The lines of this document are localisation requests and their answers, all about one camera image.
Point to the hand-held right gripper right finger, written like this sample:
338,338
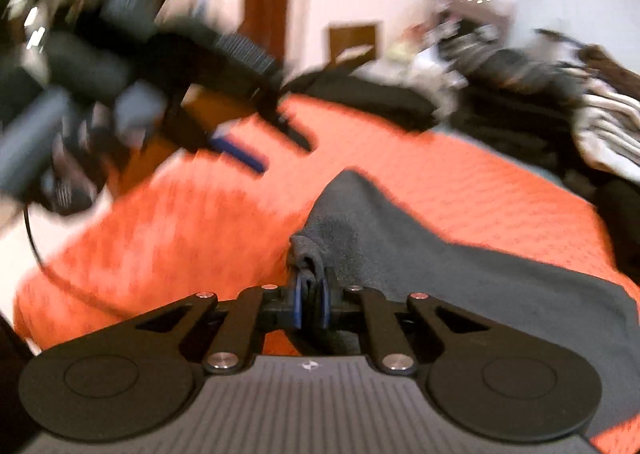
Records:
326,301

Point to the dark grey garment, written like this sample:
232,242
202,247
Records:
450,264

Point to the white folded garments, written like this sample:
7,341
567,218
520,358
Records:
610,133

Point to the black folded garment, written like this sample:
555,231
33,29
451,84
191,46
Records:
622,224

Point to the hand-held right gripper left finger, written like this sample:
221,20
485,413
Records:
298,304

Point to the brown patterned knit sweater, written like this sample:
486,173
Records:
612,68

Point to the pink water dispenser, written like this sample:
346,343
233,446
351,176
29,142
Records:
472,8

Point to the grey plaid folded garment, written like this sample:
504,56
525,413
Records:
500,63

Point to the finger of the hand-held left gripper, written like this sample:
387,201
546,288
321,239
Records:
290,131
237,151

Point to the black folded clothes stack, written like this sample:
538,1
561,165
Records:
515,123

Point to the orange patterned mat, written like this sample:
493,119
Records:
200,234

